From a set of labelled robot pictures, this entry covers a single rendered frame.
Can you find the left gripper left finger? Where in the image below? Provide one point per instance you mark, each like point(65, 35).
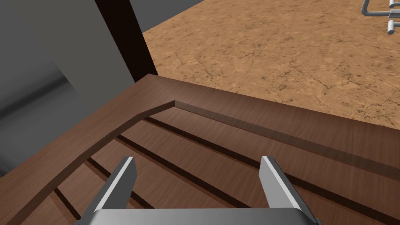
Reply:
point(117, 187)

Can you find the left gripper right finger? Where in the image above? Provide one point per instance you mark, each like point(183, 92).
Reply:
point(278, 187)

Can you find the grey metal frame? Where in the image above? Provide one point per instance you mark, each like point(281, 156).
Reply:
point(382, 12)

